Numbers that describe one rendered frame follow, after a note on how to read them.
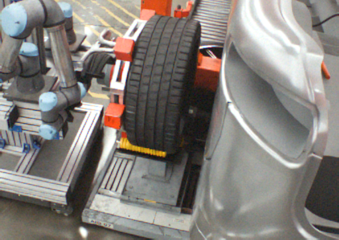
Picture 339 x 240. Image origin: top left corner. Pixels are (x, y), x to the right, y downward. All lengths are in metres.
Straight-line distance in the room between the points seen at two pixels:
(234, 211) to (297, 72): 0.42
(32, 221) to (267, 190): 1.77
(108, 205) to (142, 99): 0.91
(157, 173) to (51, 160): 0.66
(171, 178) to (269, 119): 1.50
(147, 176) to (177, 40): 0.93
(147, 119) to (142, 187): 0.68
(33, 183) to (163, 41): 1.15
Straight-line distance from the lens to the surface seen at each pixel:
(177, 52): 1.65
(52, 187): 2.28
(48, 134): 1.66
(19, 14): 1.46
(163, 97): 1.62
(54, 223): 2.41
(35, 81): 1.94
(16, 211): 2.51
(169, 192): 2.25
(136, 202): 2.31
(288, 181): 0.86
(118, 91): 1.71
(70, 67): 1.62
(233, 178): 0.94
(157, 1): 2.29
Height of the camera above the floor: 1.94
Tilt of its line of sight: 38 degrees down
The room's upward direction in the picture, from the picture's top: 6 degrees clockwise
